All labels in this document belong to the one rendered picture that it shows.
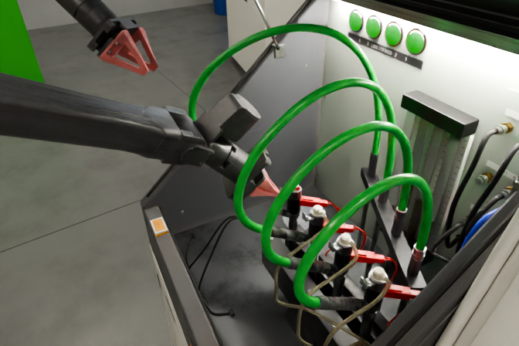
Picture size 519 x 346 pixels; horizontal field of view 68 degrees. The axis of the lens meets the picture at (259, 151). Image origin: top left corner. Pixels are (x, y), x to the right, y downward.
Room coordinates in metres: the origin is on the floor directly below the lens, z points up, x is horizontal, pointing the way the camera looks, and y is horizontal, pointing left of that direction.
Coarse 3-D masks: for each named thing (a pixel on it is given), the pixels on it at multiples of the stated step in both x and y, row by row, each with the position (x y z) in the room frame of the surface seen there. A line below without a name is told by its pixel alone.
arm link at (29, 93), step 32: (0, 96) 0.34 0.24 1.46; (32, 96) 0.36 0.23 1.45; (64, 96) 0.39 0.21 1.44; (96, 96) 0.44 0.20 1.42; (0, 128) 0.34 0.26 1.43; (32, 128) 0.36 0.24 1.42; (64, 128) 0.38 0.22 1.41; (96, 128) 0.40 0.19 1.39; (128, 128) 0.42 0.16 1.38; (160, 128) 0.45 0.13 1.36; (192, 128) 0.51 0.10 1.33; (160, 160) 0.47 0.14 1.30
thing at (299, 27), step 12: (288, 24) 0.67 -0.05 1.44; (300, 24) 0.67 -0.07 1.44; (312, 24) 0.68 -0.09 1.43; (252, 36) 0.66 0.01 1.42; (264, 36) 0.66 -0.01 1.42; (336, 36) 0.67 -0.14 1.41; (240, 48) 0.66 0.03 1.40; (360, 48) 0.68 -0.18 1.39; (216, 60) 0.66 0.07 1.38; (360, 60) 0.68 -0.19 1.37; (204, 72) 0.66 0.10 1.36; (372, 72) 0.68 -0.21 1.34; (192, 96) 0.65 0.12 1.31; (192, 108) 0.65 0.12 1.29; (372, 156) 0.68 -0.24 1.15
